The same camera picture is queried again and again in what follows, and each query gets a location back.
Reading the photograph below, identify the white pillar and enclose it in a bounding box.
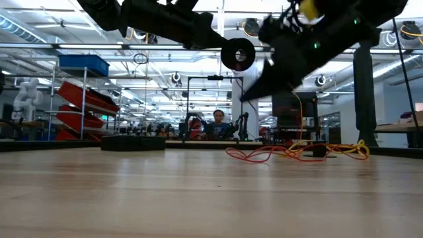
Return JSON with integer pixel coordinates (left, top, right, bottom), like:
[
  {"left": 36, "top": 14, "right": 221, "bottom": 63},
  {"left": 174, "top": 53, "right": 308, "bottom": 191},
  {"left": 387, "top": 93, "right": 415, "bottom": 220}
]
[{"left": 232, "top": 65, "right": 259, "bottom": 139}]

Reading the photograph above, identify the wooden side table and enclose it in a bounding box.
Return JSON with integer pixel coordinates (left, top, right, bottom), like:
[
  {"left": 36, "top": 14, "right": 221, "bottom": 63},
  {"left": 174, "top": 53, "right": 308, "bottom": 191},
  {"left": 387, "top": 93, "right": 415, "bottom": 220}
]
[{"left": 375, "top": 112, "right": 423, "bottom": 149}]

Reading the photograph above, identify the blue storage bin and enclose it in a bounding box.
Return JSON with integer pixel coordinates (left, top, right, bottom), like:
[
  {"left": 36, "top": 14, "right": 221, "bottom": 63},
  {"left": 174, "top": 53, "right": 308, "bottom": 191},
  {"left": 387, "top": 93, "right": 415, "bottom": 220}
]
[{"left": 58, "top": 54, "right": 110, "bottom": 77}]

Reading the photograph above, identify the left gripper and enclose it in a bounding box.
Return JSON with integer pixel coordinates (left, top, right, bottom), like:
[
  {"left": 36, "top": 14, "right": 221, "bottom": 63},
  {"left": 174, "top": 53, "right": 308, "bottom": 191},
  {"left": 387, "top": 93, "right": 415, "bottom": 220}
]
[{"left": 183, "top": 11, "right": 232, "bottom": 50}]

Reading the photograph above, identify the small yellow tape tag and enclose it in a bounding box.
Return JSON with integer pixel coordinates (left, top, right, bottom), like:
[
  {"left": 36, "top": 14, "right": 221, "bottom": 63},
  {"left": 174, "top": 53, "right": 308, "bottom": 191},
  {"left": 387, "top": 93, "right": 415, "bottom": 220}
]
[{"left": 299, "top": 0, "right": 320, "bottom": 20}]

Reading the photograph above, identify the distant black gantry frame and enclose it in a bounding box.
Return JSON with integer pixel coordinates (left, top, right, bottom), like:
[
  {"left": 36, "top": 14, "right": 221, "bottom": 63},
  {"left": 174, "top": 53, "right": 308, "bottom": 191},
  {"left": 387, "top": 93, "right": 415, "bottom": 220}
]
[{"left": 183, "top": 75, "right": 249, "bottom": 142}]

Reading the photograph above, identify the black monitor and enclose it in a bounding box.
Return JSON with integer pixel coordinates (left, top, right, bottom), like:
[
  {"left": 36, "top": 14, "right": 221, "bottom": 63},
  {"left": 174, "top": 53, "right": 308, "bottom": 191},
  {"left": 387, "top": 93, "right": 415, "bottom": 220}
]
[{"left": 271, "top": 92, "right": 319, "bottom": 128}]

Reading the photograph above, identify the person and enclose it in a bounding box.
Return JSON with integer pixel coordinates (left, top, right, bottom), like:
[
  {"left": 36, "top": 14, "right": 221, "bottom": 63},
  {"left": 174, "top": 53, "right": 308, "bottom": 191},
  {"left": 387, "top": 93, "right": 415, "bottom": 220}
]
[{"left": 201, "top": 108, "right": 237, "bottom": 140}]

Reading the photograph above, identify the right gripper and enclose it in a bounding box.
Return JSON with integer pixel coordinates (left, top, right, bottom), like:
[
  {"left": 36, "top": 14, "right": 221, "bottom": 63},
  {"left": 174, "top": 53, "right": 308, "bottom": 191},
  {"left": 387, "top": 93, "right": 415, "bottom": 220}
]
[{"left": 240, "top": 13, "right": 331, "bottom": 102}]

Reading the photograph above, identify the hanging yellow background cable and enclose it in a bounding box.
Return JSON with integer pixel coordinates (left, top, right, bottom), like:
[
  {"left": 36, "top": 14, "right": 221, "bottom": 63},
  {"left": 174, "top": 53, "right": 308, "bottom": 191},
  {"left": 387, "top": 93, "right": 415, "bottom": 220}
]
[{"left": 290, "top": 91, "right": 304, "bottom": 140}]

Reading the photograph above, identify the metal shelf rack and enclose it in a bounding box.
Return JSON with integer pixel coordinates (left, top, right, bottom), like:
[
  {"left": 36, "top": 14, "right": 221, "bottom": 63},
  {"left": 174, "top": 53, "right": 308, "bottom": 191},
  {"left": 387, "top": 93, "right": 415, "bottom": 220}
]
[{"left": 46, "top": 65, "right": 123, "bottom": 141}]

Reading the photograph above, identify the black aluminium table frame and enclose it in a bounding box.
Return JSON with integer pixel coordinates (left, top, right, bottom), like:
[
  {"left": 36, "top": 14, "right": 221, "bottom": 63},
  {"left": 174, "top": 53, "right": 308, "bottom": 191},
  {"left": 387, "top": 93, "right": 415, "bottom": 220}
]
[{"left": 0, "top": 139, "right": 423, "bottom": 159}]

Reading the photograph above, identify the red plastic bin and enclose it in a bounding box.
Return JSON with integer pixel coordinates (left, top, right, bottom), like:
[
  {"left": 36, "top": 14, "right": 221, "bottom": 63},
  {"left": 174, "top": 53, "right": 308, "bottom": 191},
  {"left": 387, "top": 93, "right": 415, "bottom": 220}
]
[
  {"left": 58, "top": 81, "right": 120, "bottom": 115},
  {"left": 55, "top": 104, "right": 106, "bottom": 130},
  {"left": 54, "top": 128, "right": 102, "bottom": 142}
]

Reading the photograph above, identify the long horizontal light rail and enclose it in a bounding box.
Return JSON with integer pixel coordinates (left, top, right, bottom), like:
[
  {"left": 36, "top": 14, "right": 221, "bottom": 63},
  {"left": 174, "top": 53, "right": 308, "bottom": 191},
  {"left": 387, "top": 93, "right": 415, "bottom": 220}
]
[{"left": 0, "top": 42, "right": 423, "bottom": 54}]

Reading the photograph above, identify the black plastic cord spool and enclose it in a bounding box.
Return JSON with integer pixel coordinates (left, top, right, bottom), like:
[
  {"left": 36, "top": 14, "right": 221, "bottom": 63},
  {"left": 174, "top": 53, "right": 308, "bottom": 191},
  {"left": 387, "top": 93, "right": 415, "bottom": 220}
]
[
  {"left": 220, "top": 38, "right": 256, "bottom": 72},
  {"left": 303, "top": 141, "right": 337, "bottom": 159}
]

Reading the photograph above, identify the tall black column stand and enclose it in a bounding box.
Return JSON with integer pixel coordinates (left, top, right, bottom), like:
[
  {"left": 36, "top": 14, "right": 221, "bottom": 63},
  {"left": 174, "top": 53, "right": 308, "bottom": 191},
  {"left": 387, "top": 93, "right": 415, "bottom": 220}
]
[{"left": 352, "top": 41, "right": 379, "bottom": 147}]

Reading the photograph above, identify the yellow cord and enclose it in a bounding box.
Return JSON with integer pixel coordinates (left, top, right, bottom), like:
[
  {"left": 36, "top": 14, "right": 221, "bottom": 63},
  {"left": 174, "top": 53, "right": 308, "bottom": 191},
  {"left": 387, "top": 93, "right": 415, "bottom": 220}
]
[{"left": 280, "top": 139, "right": 370, "bottom": 159}]

